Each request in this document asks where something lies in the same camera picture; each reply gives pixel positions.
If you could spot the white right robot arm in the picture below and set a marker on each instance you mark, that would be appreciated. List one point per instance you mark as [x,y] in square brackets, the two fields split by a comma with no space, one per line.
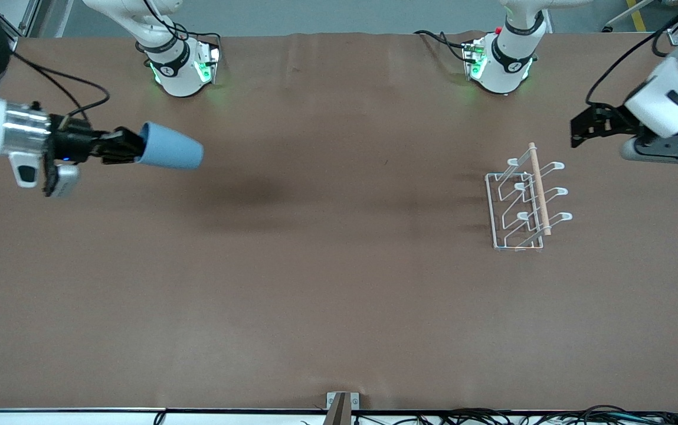
[180,75]

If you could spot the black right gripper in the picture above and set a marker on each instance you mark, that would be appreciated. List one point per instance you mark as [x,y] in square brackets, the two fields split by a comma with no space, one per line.
[73,146]

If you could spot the blue plastic cup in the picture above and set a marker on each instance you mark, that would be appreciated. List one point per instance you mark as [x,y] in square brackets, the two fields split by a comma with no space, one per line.
[170,147]

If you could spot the white metal bar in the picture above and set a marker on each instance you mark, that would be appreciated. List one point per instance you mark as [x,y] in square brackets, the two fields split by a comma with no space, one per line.
[625,15]

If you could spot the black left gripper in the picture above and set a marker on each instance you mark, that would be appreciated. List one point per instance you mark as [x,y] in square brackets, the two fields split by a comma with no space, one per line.
[615,121]

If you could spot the brown table cover sheet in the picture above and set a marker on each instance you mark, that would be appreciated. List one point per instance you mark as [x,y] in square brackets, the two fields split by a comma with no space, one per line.
[315,265]

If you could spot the metal table edge bracket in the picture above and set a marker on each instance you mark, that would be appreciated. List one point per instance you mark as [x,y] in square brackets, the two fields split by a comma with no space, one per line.
[342,404]

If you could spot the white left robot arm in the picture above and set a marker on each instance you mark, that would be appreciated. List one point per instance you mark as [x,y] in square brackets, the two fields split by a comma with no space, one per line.
[507,71]

